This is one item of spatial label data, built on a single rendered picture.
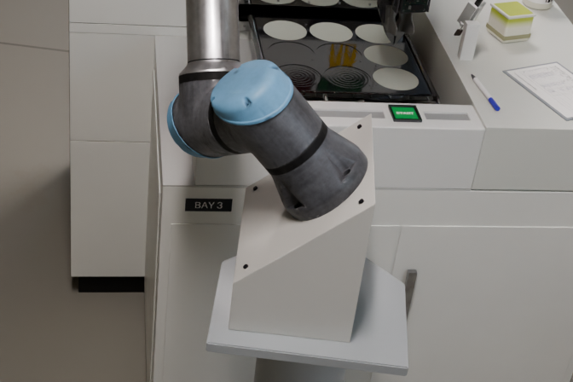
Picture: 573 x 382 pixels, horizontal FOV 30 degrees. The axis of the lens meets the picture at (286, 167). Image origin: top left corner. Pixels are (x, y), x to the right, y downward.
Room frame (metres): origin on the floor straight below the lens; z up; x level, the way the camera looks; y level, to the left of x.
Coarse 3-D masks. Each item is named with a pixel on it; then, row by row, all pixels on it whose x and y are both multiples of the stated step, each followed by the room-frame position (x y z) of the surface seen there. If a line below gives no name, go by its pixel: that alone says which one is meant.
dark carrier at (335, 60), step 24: (264, 24) 2.25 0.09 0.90; (312, 24) 2.28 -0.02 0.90; (360, 24) 2.31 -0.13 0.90; (264, 48) 2.13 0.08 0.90; (288, 48) 2.14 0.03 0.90; (312, 48) 2.16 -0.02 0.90; (336, 48) 2.17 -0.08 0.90; (360, 48) 2.19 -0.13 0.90; (408, 48) 2.22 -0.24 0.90; (288, 72) 2.03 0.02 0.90; (312, 72) 2.04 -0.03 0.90; (336, 72) 2.05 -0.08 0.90; (360, 72) 2.07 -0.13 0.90
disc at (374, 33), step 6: (372, 24) 2.32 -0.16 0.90; (360, 30) 2.28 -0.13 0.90; (366, 30) 2.28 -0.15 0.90; (372, 30) 2.29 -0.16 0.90; (378, 30) 2.29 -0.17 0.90; (384, 30) 2.30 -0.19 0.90; (360, 36) 2.25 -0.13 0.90; (366, 36) 2.25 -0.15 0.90; (372, 36) 2.26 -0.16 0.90; (378, 36) 2.26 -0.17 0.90; (384, 36) 2.26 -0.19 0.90; (372, 42) 2.22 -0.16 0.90; (378, 42) 2.23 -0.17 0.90; (384, 42) 2.23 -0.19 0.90; (390, 42) 2.24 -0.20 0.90
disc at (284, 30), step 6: (270, 24) 2.25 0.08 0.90; (276, 24) 2.26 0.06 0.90; (282, 24) 2.26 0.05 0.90; (288, 24) 2.26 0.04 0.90; (294, 24) 2.27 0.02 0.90; (264, 30) 2.22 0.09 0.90; (270, 30) 2.22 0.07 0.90; (276, 30) 2.22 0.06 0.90; (282, 30) 2.23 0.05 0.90; (288, 30) 2.23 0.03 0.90; (294, 30) 2.24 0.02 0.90; (300, 30) 2.24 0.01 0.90; (270, 36) 2.19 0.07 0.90; (276, 36) 2.19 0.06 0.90; (282, 36) 2.20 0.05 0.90; (288, 36) 2.20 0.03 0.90; (294, 36) 2.20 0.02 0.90; (300, 36) 2.21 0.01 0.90
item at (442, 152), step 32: (384, 128) 1.74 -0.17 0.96; (416, 128) 1.76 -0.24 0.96; (448, 128) 1.77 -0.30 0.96; (480, 128) 1.79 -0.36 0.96; (192, 160) 1.76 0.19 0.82; (224, 160) 1.69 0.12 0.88; (256, 160) 1.70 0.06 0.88; (384, 160) 1.75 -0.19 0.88; (416, 160) 1.76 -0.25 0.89; (448, 160) 1.77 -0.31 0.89
